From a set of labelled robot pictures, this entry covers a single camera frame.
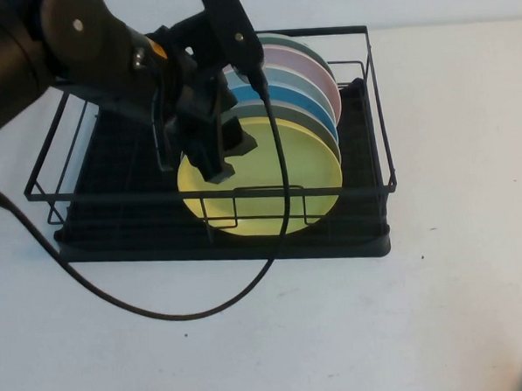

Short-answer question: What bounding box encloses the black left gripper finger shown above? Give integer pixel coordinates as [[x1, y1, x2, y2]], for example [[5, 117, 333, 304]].
[[219, 115, 259, 158], [183, 144, 237, 186]]

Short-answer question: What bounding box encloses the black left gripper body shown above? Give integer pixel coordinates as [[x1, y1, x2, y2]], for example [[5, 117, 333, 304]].
[[143, 10, 246, 174]]

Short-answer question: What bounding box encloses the yellow plate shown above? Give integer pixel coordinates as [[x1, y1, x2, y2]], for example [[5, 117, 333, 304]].
[[173, 114, 347, 241]]

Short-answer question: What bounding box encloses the bright blue plate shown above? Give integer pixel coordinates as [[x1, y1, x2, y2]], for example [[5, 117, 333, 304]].
[[226, 80, 339, 148]]

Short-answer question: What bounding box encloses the olive grey plate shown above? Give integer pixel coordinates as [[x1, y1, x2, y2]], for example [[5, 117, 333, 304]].
[[225, 98, 344, 171]]

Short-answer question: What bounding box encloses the pale blue-grey plate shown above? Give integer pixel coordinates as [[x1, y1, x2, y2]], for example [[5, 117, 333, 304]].
[[221, 63, 339, 134]]

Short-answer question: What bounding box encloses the pink plate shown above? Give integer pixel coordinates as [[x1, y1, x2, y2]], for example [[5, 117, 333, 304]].
[[260, 42, 343, 130]]

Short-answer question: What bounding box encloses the dark green plate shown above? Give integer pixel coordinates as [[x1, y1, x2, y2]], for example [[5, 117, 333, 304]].
[[254, 29, 337, 88]]

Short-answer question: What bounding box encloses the black camera cable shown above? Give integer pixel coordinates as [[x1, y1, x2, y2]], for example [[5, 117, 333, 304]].
[[0, 69, 298, 329]]

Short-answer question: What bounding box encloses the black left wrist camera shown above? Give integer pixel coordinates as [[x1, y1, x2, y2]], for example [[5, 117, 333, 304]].
[[197, 0, 268, 80]]

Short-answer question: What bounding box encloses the black wire dish rack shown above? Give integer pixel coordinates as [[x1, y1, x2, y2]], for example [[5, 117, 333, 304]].
[[16, 22, 400, 242]]

